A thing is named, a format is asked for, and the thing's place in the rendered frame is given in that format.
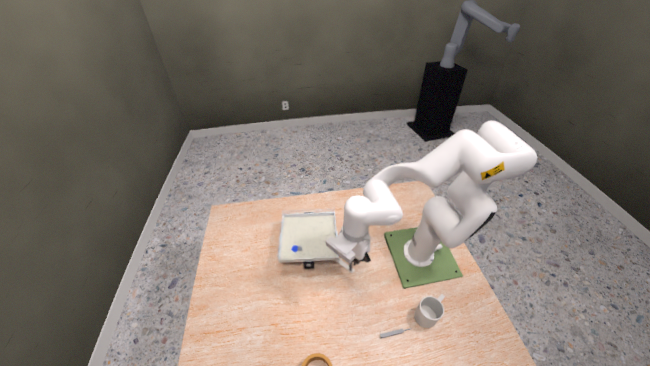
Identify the tan hollow ring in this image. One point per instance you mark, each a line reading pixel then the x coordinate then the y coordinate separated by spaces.
pixel 316 356

